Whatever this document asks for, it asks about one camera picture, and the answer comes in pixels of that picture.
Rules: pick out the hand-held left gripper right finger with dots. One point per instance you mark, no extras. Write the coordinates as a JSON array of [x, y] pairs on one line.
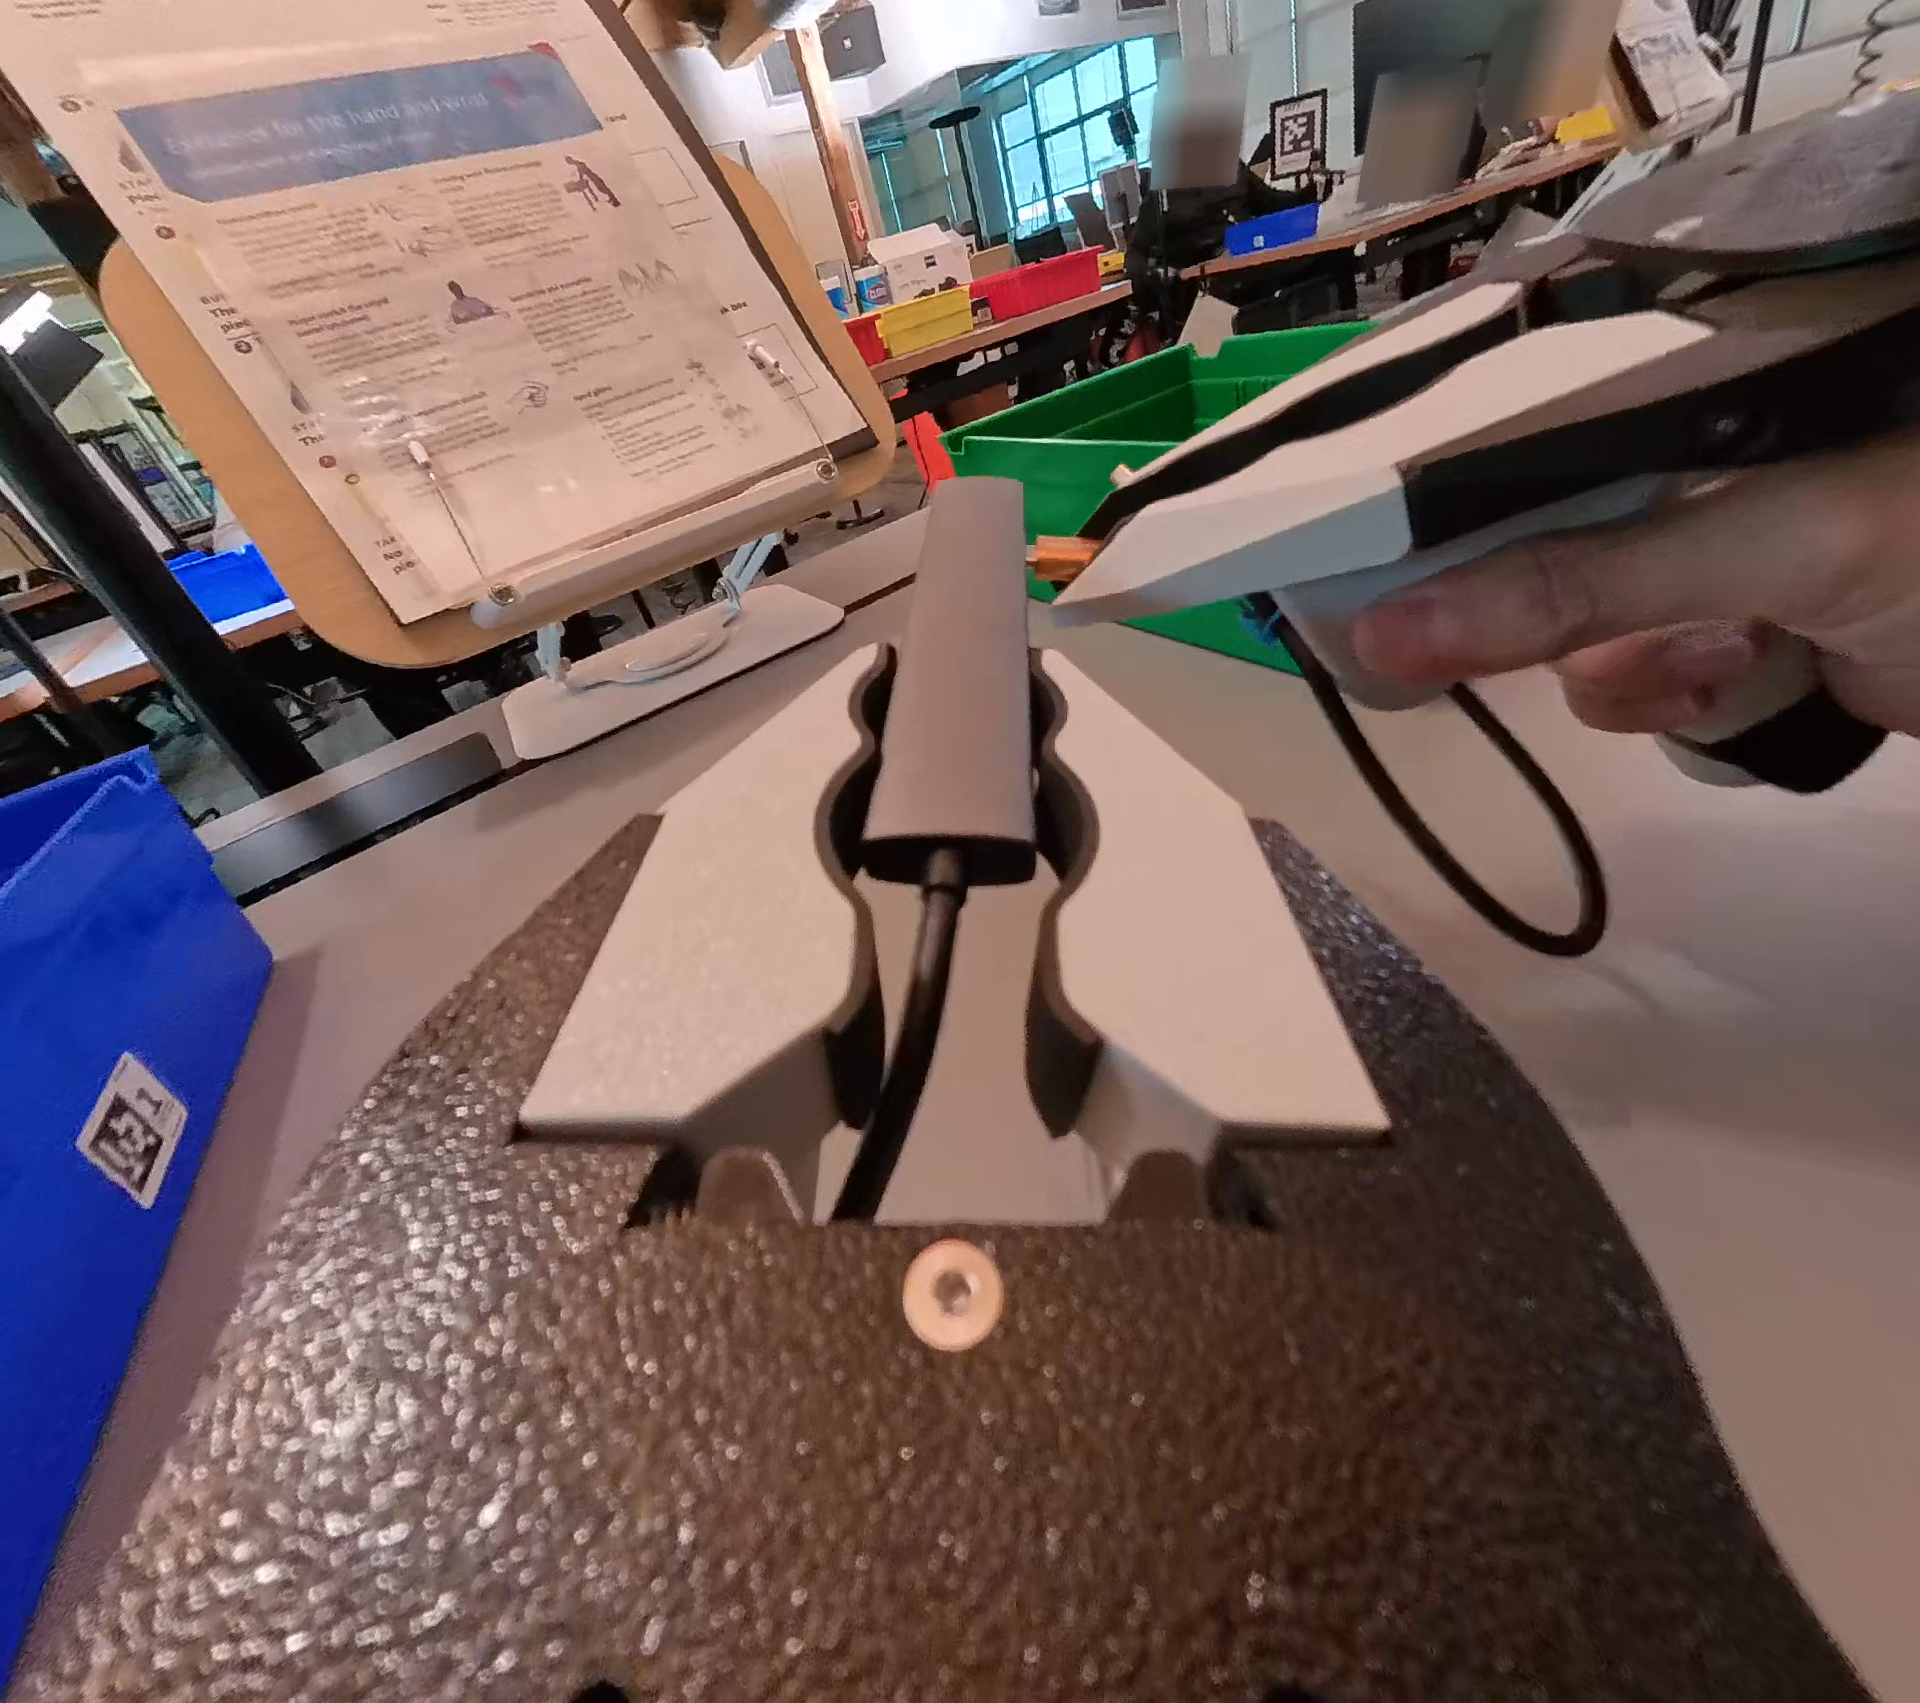
[[1214, 984]]

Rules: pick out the black wall speaker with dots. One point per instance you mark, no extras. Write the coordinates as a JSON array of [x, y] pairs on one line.
[[850, 41]]

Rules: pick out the black stand pole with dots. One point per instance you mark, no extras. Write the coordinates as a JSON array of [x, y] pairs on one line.
[[151, 578]]

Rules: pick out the blue plastic bin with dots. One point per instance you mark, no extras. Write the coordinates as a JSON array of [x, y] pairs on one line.
[[120, 908], [228, 582], [1272, 231]]

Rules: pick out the white printed box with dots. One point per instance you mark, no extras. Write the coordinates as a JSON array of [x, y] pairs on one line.
[[914, 267]]

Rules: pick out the wooden document stand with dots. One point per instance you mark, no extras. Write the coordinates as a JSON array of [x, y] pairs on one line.
[[375, 233]]

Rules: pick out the red plastic bin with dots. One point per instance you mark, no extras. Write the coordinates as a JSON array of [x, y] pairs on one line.
[[867, 341], [1039, 287]]

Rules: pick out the yellow plastic bin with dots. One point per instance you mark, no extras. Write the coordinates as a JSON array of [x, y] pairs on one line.
[[923, 321]]

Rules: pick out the blue twist tie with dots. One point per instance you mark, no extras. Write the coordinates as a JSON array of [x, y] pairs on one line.
[[1262, 628]]

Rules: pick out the orange floor marker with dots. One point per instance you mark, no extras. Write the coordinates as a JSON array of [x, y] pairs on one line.
[[923, 446]]

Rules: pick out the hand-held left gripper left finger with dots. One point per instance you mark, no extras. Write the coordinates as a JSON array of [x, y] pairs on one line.
[[691, 984]]

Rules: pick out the person's right hand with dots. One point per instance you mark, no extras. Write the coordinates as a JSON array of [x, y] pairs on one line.
[[1725, 594]]

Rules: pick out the grey USB hub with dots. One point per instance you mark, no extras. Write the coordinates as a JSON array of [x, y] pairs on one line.
[[961, 684]]

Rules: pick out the green plastic bin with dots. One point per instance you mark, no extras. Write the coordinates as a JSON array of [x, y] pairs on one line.
[[1081, 442]]

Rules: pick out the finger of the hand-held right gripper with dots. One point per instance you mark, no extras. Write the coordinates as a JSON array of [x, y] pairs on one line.
[[1350, 369], [1275, 534]]

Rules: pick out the grey desk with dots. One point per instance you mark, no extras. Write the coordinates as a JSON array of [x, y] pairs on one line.
[[1650, 1134]]

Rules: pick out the small marker sign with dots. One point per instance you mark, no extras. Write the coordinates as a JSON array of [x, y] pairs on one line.
[[1299, 137]]

